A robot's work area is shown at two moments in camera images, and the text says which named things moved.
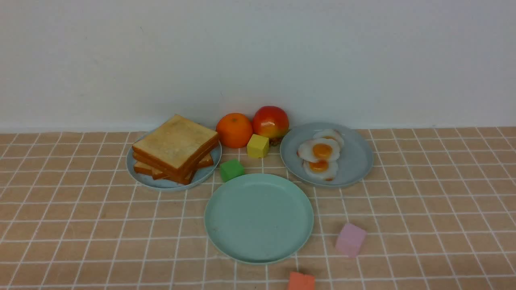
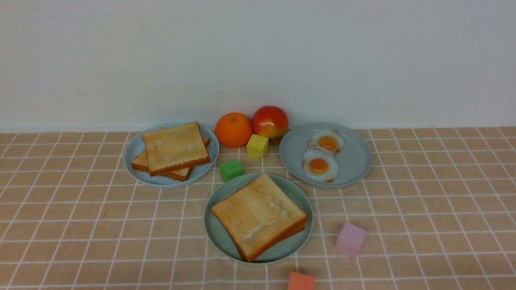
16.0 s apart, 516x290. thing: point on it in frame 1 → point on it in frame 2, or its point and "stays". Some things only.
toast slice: [184, 173] → [260, 217]
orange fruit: [235, 130] stays
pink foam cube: [350, 240] stays
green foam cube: [231, 168] stays
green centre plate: [258, 218] stays
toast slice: [175, 143] → [296, 228]
